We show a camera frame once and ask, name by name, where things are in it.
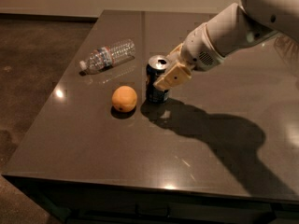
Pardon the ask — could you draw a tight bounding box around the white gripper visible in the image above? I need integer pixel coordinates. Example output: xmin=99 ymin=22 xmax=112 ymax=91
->
xmin=153 ymin=23 xmax=224 ymax=91

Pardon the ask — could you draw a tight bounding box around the blue pepsi can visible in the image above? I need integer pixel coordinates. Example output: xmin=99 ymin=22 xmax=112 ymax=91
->
xmin=145 ymin=54 xmax=172 ymax=105

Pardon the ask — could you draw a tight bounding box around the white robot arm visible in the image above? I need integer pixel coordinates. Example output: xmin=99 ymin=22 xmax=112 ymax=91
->
xmin=154 ymin=0 xmax=299 ymax=91

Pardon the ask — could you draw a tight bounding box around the orange fruit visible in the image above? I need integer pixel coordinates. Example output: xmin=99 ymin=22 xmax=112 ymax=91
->
xmin=112 ymin=86 xmax=137 ymax=113

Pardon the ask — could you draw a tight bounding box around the clear plastic water bottle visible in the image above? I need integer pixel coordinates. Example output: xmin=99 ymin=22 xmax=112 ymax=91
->
xmin=79 ymin=39 xmax=135 ymax=75

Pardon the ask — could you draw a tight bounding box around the dark drawer handle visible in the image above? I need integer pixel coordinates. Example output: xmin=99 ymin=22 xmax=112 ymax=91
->
xmin=135 ymin=204 xmax=170 ymax=218

